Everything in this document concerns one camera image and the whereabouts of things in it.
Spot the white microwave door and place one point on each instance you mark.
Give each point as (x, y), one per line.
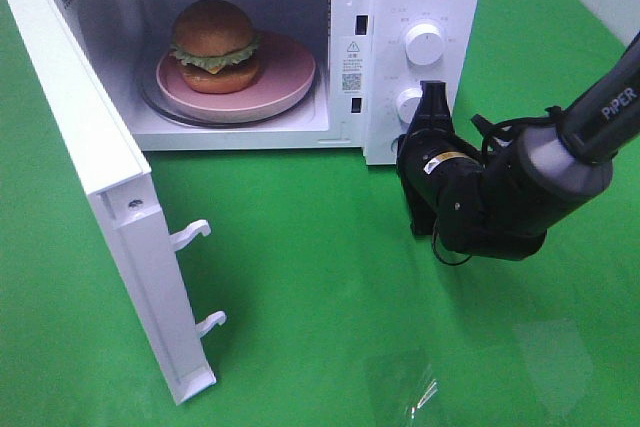
(117, 182)

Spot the white microwave knob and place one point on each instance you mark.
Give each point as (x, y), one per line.
(407, 102)
(424, 43)

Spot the burger with lettuce and cheese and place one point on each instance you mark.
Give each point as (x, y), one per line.
(214, 44)

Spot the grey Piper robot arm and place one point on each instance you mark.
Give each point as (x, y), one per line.
(500, 199)

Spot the white microwave oven body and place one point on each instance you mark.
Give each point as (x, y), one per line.
(358, 47)

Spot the glass microwave turntable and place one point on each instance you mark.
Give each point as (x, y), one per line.
(300, 109)

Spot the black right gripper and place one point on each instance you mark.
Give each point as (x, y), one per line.
(461, 226)

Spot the pink round plate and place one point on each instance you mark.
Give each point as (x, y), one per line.
(286, 72)

